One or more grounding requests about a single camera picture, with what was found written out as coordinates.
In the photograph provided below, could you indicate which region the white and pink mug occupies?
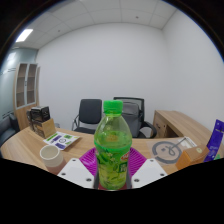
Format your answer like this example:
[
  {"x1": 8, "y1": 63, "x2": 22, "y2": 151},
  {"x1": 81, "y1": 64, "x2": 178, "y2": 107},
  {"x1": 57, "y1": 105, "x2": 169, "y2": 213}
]
[{"x1": 39, "y1": 144, "x2": 67, "y2": 175}]

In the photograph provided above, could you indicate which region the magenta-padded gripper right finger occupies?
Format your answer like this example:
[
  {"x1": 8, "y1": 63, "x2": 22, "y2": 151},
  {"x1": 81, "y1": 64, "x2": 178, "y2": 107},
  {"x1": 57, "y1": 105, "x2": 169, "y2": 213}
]
[{"x1": 125, "y1": 146, "x2": 168, "y2": 190}]

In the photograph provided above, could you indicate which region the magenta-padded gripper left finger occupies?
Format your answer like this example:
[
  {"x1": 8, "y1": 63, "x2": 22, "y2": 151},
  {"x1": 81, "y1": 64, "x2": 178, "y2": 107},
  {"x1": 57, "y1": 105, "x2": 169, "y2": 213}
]
[{"x1": 57, "y1": 146, "x2": 100, "y2": 190}]

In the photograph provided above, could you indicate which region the black visitor chair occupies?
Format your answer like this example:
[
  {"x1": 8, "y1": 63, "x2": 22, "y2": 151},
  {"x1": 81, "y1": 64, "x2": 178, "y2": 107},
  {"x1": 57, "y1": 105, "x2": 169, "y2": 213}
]
[{"x1": 71, "y1": 98, "x2": 104, "y2": 135}]

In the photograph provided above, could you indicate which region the small dark brown box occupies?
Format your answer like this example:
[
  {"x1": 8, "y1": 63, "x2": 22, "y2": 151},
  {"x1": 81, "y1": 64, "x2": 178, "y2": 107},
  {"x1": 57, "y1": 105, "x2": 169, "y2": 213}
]
[{"x1": 26, "y1": 109, "x2": 34, "y2": 131}]

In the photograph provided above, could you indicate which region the wooden side desk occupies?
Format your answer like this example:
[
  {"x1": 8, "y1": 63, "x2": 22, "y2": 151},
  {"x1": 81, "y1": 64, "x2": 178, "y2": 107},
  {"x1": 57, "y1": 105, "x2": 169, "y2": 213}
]
[{"x1": 152, "y1": 110, "x2": 218, "y2": 141}]

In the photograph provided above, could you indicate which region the black cardboard box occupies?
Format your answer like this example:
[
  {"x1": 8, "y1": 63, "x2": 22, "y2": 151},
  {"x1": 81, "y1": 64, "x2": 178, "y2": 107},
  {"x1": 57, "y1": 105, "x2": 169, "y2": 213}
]
[{"x1": 29, "y1": 105, "x2": 52, "y2": 123}]

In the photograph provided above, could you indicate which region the black mesh office chair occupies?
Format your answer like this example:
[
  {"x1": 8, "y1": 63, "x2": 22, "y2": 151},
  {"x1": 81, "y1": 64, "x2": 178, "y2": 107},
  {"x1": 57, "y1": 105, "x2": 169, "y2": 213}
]
[{"x1": 113, "y1": 96, "x2": 158, "y2": 139}]

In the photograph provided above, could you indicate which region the purple pouch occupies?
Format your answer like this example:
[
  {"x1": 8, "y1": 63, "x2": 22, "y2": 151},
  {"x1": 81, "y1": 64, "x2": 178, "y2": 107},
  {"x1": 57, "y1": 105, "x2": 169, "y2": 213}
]
[{"x1": 203, "y1": 119, "x2": 224, "y2": 163}]

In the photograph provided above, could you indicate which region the grey backpack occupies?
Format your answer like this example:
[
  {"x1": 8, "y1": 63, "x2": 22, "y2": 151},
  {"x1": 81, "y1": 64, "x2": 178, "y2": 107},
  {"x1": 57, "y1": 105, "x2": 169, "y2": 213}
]
[{"x1": 122, "y1": 101, "x2": 143, "y2": 138}]

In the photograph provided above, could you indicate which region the wooden shelf cabinet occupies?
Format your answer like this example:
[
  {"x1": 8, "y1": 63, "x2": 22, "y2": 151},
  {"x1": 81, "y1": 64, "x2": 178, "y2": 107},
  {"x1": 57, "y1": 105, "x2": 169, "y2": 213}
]
[{"x1": 13, "y1": 62, "x2": 41, "y2": 131}]

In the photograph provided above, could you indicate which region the printed white leaflet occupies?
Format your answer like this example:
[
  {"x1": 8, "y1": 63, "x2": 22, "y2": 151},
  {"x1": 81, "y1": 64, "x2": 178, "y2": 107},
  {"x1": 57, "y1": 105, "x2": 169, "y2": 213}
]
[{"x1": 42, "y1": 131, "x2": 81, "y2": 151}]

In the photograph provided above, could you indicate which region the black leather sofa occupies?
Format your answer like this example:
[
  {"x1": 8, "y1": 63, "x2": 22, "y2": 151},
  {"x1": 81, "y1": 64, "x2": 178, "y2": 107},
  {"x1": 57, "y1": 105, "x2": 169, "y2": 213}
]
[{"x1": 0, "y1": 113, "x2": 21, "y2": 148}]

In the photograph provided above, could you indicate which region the green drink bottle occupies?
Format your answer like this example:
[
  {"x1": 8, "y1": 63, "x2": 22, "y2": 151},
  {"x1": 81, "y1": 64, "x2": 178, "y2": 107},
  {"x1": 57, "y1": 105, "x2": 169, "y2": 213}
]
[{"x1": 93, "y1": 99, "x2": 133, "y2": 191}]

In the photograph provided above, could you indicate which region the brown cardboard carton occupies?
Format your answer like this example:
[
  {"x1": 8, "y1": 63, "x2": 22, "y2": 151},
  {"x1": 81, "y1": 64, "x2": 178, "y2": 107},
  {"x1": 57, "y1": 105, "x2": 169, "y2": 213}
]
[{"x1": 33, "y1": 118, "x2": 57, "y2": 139}]

